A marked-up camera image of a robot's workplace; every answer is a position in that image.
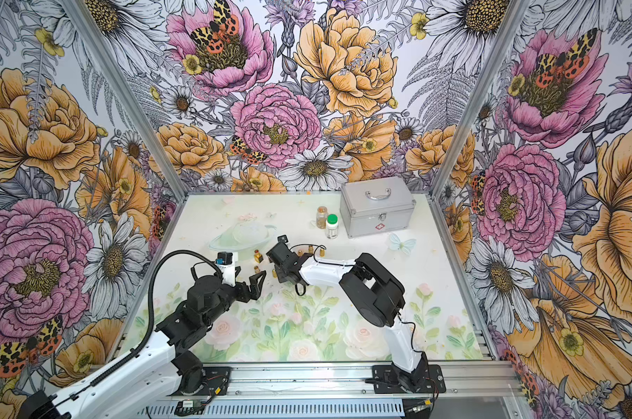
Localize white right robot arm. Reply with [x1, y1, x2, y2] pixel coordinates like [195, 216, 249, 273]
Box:
[267, 236, 440, 396]

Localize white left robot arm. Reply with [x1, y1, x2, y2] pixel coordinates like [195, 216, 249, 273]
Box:
[18, 271, 267, 418]

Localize amber glass jar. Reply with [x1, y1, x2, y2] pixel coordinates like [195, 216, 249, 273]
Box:
[315, 206, 329, 230]

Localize green capped jar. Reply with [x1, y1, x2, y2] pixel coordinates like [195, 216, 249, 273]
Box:
[326, 214, 340, 239]

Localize silver metal case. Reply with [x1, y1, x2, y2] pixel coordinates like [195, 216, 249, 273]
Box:
[340, 176, 416, 238]

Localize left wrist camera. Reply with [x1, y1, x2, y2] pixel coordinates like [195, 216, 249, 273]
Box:
[216, 251, 238, 286]

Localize black corrugated cable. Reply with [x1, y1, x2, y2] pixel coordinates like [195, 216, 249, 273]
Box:
[84, 249, 223, 391]

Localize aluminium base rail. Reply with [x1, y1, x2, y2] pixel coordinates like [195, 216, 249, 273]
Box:
[139, 361, 533, 418]

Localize aluminium corner post left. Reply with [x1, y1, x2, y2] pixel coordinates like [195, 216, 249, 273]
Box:
[63, 1, 188, 204]

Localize aluminium corner post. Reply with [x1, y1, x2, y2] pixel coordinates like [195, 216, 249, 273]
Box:
[430, 0, 531, 201]
[63, 1, 188, 204]

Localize aluminium corner post right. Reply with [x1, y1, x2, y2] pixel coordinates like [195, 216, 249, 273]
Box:
[430, 0, 531, 201]

